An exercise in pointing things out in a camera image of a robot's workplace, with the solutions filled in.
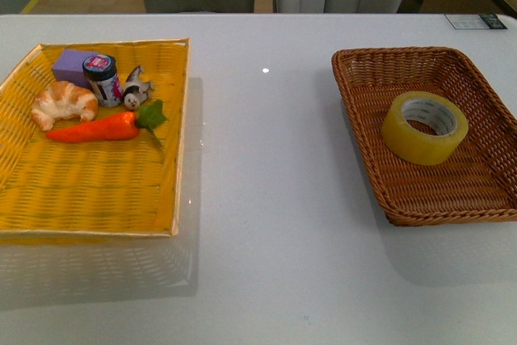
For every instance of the purple box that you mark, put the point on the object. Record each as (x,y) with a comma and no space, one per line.
(68,67)

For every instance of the yellow woven basket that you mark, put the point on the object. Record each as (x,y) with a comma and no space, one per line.
(118,176)

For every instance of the table label sticker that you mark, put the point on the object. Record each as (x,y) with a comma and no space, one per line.
(475,22)

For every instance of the toy croissant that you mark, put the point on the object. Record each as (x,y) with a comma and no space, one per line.
(63,101)

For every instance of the small labelled jar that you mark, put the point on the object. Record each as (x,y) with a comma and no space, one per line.
(101,72)

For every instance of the panda toy figure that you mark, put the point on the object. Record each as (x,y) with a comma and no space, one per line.
(136,91)

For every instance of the toy carrot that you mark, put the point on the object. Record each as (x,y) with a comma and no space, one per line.
(122,126)

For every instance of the yellow tape roll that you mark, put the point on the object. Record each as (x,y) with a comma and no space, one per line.
(423,128)

